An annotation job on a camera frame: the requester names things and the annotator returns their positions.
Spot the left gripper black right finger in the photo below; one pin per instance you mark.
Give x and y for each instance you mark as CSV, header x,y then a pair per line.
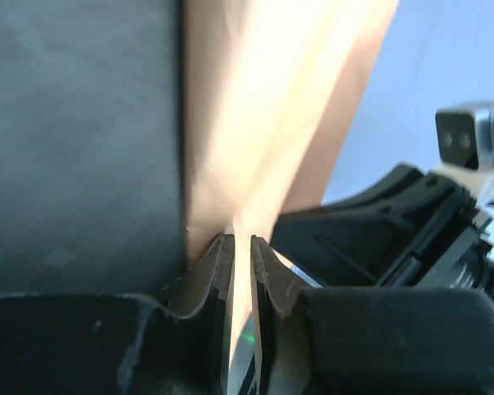
x,y
363,340

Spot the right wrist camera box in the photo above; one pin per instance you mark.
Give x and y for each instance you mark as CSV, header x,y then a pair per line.
x,y
465,135

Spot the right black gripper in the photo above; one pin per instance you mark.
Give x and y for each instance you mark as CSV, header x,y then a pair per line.
x,y
408,229

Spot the kraft wrapping paper sheet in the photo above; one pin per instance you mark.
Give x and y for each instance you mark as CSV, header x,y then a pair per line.
x,y
271,89

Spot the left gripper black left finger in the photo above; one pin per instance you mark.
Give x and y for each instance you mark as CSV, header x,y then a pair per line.
x,y
176,342

